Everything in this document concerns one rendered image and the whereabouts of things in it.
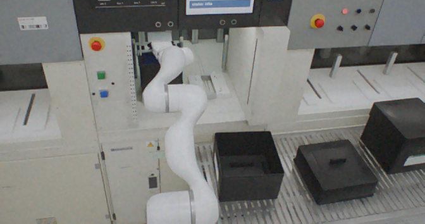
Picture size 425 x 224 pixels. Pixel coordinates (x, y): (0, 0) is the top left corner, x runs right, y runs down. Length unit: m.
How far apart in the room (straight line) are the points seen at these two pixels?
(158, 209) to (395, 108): 1.36
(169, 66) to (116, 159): 0.83
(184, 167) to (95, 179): 0.99
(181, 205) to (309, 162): 0.82
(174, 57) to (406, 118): 1.21
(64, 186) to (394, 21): 1.88
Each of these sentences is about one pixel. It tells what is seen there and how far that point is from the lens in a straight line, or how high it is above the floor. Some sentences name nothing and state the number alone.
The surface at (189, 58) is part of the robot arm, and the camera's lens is 1.63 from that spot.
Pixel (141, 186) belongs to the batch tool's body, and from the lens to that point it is 2.17.
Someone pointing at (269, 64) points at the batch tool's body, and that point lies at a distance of 1.70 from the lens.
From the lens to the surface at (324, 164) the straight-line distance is 1.81.
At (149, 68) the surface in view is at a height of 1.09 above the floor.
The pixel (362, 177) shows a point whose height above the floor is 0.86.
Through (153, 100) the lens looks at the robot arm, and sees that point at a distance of 1.26.
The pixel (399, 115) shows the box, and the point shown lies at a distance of 2.02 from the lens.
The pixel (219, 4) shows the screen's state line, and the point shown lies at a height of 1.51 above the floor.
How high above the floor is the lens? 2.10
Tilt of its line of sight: 38 degrees down
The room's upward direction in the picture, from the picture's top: 4 degrees clockwise
